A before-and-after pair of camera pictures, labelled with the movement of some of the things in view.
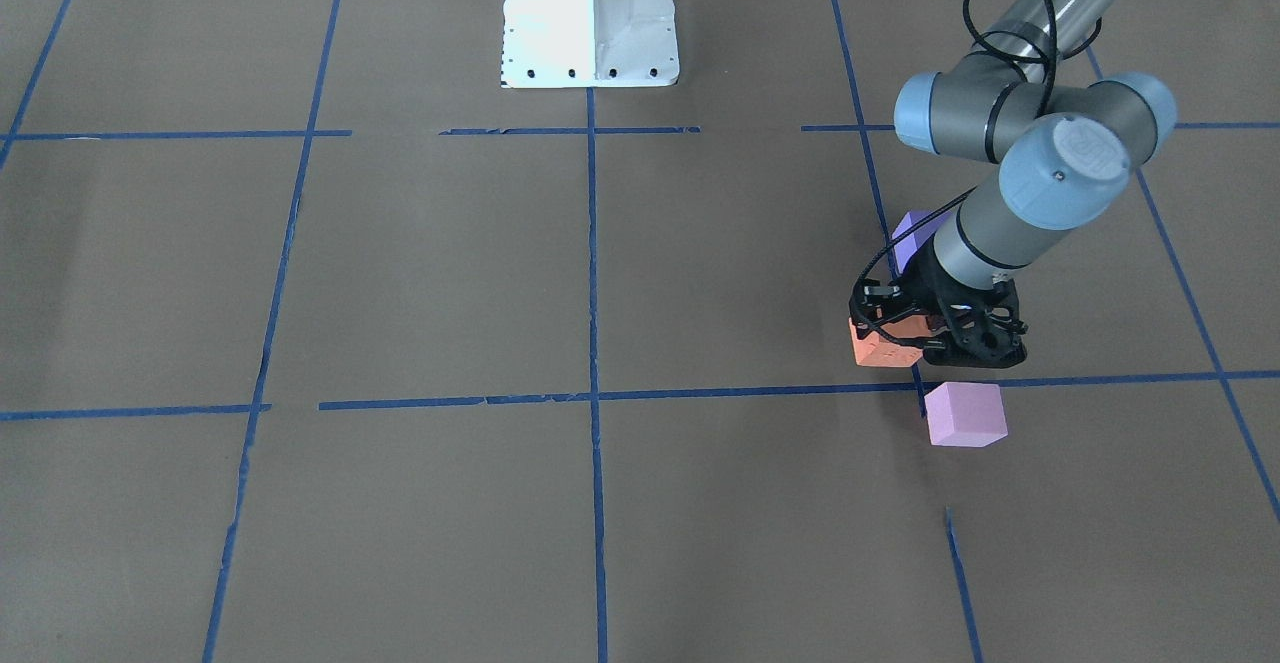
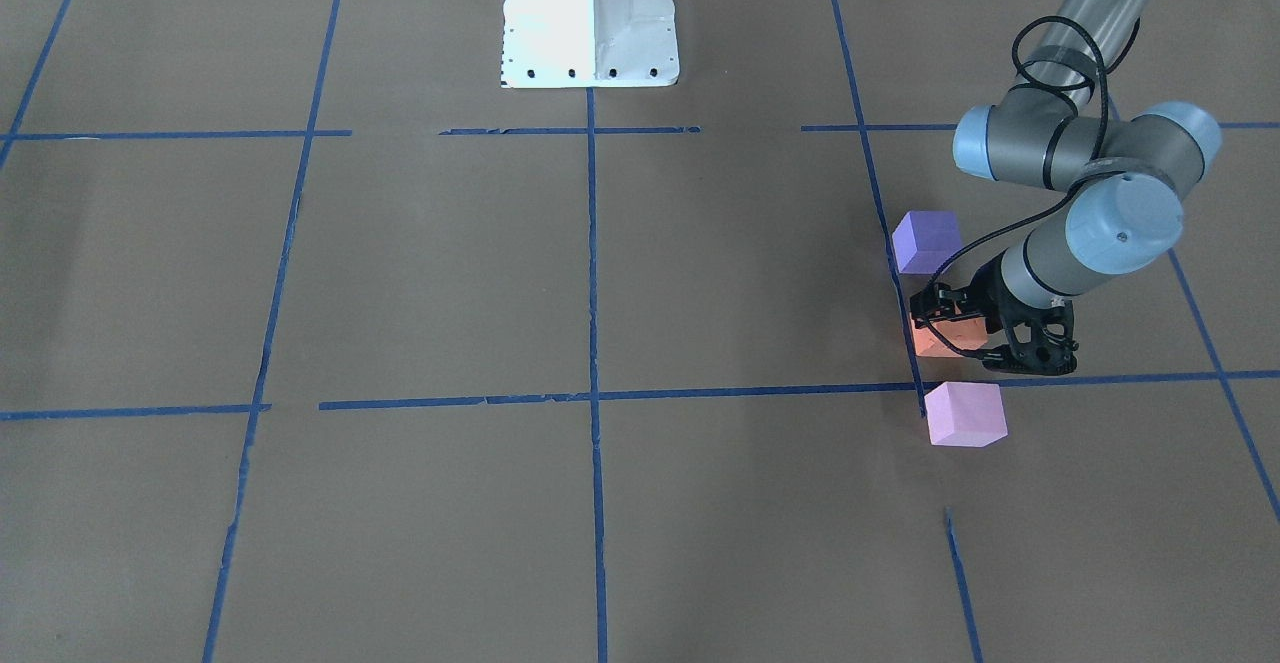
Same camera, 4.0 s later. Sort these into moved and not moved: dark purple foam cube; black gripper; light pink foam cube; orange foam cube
Moved: black gripper; orange foam cube
Not moved: light pink foam cube; dark purple foam cube
